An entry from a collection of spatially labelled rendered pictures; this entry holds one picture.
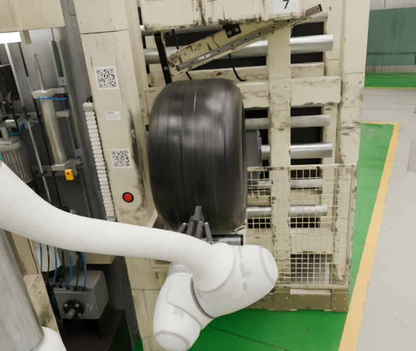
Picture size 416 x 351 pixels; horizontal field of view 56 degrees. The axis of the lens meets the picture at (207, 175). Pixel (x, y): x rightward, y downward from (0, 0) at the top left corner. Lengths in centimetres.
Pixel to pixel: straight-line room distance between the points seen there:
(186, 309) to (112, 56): 87
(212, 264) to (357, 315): 187
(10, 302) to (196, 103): 76
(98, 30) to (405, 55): 938
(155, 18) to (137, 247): 107
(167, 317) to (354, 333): 172
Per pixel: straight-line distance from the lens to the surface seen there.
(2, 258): 88
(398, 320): 258
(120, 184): 151
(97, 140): 148
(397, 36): 1035
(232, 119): 124
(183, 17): 157
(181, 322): 82
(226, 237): 145
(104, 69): 139
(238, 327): 241
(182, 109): 125
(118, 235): 70
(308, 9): 169
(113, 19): 137
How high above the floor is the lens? 169
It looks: 23 degrees down
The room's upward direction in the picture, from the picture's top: 5 degrees counter-clockwise
